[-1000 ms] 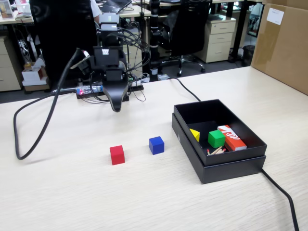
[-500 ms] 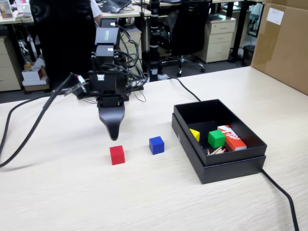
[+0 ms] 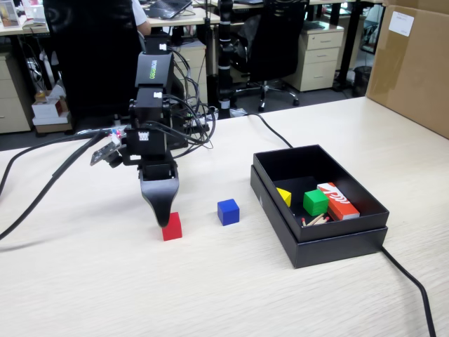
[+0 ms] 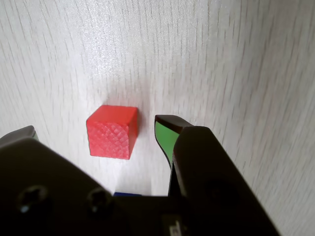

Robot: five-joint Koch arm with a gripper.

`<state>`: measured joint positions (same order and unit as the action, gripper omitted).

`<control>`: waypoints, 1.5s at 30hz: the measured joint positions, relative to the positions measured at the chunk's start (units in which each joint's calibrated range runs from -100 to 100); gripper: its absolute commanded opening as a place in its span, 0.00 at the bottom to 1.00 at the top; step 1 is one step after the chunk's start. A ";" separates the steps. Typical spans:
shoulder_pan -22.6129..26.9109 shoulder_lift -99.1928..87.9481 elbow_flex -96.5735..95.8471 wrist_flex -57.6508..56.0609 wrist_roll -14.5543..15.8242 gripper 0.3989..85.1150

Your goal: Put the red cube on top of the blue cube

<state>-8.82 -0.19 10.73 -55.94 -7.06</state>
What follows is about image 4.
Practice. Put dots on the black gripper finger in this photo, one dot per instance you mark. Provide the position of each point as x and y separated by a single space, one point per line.
49 191
211 184

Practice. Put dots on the red cube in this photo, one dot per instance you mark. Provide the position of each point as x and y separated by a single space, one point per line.
110 132

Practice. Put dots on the blue cube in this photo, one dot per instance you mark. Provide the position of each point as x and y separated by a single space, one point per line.
128 194

